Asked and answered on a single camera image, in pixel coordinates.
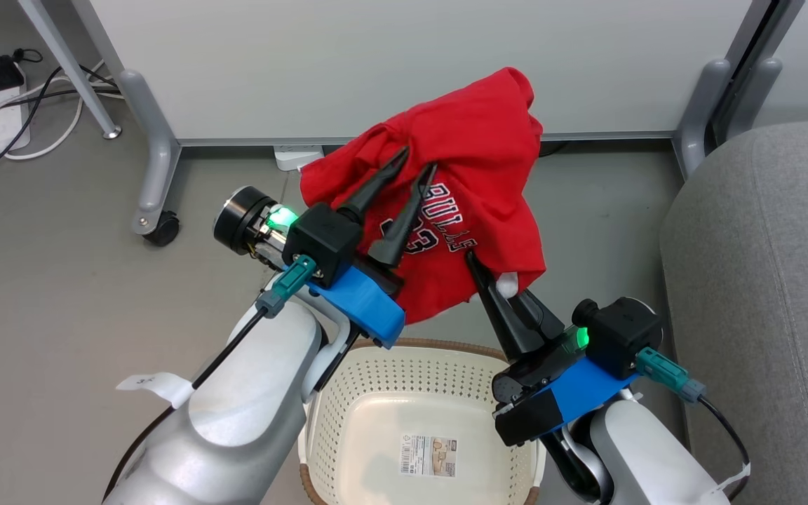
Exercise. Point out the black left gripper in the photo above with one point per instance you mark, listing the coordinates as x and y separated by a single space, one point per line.
246 221

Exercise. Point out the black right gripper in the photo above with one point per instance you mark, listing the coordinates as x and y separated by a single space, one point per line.
537 368

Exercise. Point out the red basketball jersey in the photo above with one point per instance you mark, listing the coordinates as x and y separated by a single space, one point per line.
474 140

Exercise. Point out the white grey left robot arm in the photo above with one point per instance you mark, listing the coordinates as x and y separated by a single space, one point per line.
250 393

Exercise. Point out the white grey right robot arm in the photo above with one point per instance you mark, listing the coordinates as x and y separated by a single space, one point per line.
642 456

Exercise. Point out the grey fabric sofa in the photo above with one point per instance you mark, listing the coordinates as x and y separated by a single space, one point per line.
783 280

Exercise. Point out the white power box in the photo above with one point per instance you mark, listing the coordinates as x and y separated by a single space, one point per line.
292 158

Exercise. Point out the large white partition panel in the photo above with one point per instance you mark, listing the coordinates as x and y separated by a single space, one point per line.
376 56

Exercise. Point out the paper label sticker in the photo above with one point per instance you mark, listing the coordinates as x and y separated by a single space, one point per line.
428 456

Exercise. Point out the cream perforated laundry basket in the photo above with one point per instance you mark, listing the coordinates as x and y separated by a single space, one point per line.
376 421

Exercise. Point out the black caster wheel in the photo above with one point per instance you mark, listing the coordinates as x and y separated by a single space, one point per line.
164 230

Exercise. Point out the grey partition leg with caster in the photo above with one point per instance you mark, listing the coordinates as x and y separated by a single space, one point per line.
158 161

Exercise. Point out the grey metal table leg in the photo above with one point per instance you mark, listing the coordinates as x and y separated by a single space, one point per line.
74 70

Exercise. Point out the white power strip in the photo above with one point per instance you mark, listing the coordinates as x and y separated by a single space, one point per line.
1 126

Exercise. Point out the black power adapter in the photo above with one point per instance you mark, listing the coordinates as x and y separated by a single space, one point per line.
1 72

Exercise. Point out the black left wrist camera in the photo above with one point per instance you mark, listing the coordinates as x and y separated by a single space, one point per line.
323 238

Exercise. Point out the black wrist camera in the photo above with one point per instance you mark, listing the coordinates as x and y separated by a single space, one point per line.
323 238
621 337

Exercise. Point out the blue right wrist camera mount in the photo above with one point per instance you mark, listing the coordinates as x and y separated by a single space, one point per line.
586 389

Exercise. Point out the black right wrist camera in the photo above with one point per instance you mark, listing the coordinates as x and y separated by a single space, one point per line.
621 337

